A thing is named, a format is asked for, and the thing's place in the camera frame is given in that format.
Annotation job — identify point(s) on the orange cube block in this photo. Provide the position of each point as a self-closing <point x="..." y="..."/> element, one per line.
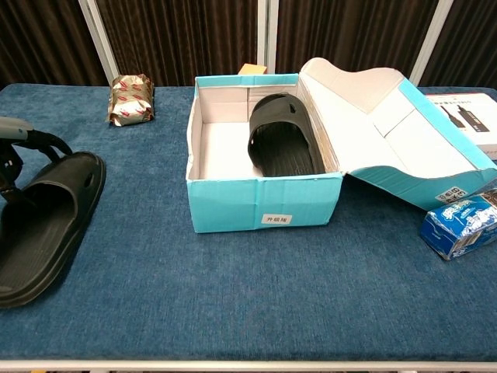
<point x="252" y="70"/>

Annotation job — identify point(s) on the blue felt table mat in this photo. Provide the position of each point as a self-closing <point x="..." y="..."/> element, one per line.
<point x="248" y="291"/>

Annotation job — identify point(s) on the light blue shoe box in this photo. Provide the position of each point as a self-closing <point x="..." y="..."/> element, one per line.
<point x="256" y="202"/>

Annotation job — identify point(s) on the grey aluminium partition post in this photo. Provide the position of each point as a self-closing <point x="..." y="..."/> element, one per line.
<point x="266" y="35"/>
<point x="430" y="42"/>
<point x="99" y="42"/>

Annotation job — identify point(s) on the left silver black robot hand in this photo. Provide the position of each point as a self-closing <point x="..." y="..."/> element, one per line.
<point x="15" y="128"/>

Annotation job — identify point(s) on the black rubber slipper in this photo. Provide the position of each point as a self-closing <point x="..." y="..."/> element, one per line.
<point x="46" y="241"/>
<point x="279" y="147"/>

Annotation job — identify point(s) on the dark pleated curtain panel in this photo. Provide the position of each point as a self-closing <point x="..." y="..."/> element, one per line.
<point x="473" y="39"/>
<point x="39" y="39"/>
<point x="174" y="39"/>
<point x="341" y="35"/>

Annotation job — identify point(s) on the brown foil snack packet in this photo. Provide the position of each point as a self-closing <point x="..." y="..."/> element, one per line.
<point x="130" y="101"/>

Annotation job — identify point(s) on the blue Oreo cookie pack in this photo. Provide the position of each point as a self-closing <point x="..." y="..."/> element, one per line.
<point x="454" y="229"/>

